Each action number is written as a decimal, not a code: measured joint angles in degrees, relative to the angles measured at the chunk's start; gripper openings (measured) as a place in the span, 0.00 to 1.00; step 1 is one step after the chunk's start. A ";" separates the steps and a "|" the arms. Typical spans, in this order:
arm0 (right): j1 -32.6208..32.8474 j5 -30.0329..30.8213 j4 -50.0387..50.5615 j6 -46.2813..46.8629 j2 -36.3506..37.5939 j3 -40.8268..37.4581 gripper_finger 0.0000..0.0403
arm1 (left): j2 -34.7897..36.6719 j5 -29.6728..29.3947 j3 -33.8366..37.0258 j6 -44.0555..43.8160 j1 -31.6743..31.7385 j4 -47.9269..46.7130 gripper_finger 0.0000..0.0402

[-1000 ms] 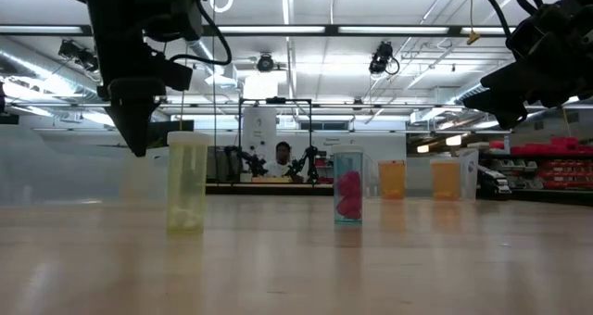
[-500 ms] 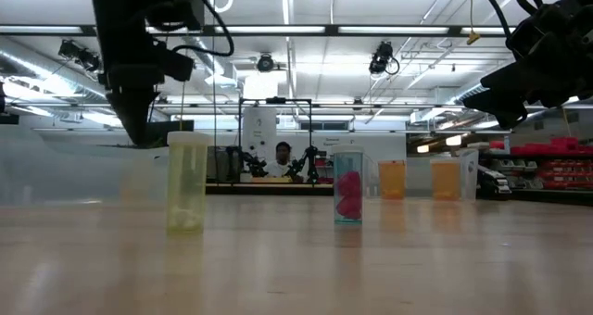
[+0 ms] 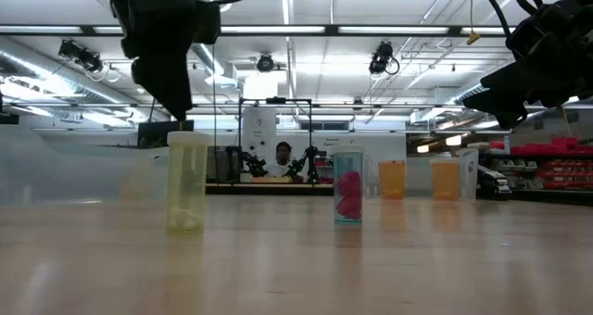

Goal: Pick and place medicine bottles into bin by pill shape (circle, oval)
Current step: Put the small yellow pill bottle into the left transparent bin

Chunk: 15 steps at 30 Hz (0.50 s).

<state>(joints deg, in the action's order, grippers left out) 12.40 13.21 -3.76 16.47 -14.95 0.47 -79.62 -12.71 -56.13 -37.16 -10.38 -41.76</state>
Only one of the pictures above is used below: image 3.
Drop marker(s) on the white grey machine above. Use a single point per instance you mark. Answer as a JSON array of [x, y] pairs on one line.
[[493, 180]]

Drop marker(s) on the black monitor screen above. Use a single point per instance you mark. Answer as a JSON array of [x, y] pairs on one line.
[[153, 134]]

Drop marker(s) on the black beam with light strips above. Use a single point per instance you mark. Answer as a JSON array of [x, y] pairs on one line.
[[331, 29]]

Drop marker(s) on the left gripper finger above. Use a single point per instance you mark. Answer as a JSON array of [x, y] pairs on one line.
[[167, 88]]

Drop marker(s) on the silver air duct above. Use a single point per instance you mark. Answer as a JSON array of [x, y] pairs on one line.
[[46, 74]]

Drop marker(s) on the shelf with red bins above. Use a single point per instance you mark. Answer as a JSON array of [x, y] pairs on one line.
[[551, 162]]

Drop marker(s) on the person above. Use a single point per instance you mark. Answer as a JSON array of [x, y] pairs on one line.
[[282, 160]]

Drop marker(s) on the clear plastic bin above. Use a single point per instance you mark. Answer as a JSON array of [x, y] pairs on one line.
[[69, 176], [469, 176]]

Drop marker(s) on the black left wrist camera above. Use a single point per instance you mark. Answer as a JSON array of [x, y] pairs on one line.
[[206, 22]]

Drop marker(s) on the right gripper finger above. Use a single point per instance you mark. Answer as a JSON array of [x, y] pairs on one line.
[[500, 90], [523, 109]]

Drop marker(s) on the large orange pill bottle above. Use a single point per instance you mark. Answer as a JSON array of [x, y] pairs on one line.
[[445, 180], [392, 180]]

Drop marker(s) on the dark background table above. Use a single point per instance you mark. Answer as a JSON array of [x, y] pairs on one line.
[[268, 189]]

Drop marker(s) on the white poster board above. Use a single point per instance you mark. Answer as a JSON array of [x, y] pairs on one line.
[[259, 129]]

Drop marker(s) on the thin black stand frame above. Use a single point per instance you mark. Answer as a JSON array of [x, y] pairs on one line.
[[275, 100]]

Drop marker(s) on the yellow-green pill bottle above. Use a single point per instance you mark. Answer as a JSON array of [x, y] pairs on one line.
[[187, 190]]

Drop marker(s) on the black ceiling camera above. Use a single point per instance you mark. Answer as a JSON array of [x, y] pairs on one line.
[[382, 58], [81, 55], [265, 62]]

